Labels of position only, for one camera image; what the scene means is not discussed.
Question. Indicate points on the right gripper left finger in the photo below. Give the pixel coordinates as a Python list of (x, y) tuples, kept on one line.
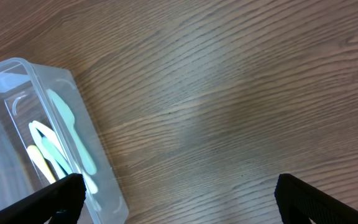
[(58, 203)]

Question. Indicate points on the grey blue plastic knife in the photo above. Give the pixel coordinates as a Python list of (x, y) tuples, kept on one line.
[(49, 134)]

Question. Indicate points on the right clear plastic container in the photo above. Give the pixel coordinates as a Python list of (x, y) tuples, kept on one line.
[(24, 99)]

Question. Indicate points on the cream plastic knife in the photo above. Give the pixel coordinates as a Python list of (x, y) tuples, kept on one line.
[(38, 159)]

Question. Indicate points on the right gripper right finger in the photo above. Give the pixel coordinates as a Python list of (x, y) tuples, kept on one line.
[(299, 202)]

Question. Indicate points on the pale blue plastic knife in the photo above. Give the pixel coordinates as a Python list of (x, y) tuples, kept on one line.
[(69, 119)]

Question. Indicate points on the white plastic knife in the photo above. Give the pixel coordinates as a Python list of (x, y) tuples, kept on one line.
[(56, 154)]

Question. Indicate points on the light blue plastic knife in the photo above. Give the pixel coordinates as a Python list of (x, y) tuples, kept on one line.
[(38, 142)]

